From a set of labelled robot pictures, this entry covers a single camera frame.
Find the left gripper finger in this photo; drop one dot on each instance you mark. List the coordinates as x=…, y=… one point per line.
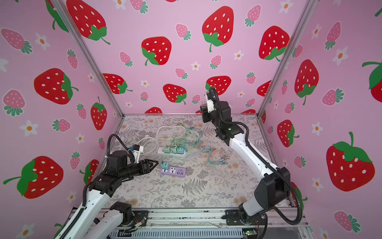
x=149, y=162
x=149, y=168

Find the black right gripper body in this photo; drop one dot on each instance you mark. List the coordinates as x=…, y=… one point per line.
x=207, y=112

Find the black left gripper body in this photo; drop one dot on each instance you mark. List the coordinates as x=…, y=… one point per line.
x=138, y=170

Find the teal charger plug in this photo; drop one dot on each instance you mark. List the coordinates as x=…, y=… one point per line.
x=164, y=166
x=180, y=150

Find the light green charger plug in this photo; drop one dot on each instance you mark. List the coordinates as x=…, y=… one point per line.
x=167, y=149

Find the pink charger plug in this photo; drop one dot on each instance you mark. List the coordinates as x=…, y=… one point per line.
x=204, y=107

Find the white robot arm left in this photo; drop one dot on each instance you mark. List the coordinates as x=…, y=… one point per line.
x=97, y=193

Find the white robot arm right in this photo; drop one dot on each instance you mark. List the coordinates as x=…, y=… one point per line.
x=274, y=182

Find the white blue power strip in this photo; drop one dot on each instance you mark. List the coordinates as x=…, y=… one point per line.
x=160, y=151

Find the purple power strip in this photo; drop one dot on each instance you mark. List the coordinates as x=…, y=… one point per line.
x=174, y=171

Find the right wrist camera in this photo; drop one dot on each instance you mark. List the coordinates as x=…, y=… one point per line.
x=210, y=102

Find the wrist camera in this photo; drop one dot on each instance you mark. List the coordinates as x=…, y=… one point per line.
x=134, y=153
x=210, y=102

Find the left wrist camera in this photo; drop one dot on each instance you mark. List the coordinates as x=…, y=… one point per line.
x=134, y=153

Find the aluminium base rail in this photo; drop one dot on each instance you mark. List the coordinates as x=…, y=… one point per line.
x=192, y=223

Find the aluminium corner post right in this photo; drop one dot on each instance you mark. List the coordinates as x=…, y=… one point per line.
x=295, y=37

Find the aluminium corner post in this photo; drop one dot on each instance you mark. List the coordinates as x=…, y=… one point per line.
x=295, y=37
x=78, y=38

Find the aluminium corner post left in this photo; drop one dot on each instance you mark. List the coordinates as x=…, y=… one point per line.
x=78, y=38

